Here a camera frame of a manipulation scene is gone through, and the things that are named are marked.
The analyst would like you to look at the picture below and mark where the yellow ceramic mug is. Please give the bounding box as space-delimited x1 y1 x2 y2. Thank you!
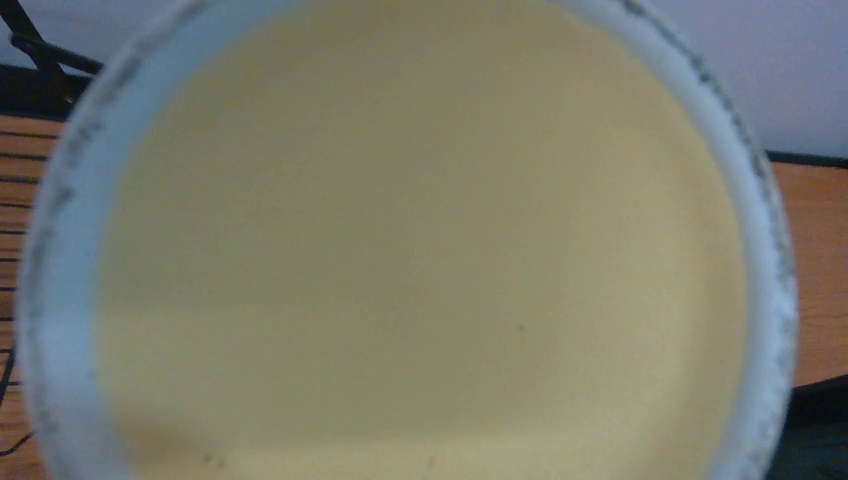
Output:
15 1 798 479

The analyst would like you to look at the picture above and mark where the black wire dish rack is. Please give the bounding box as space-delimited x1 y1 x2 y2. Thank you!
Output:
1 1 102 462

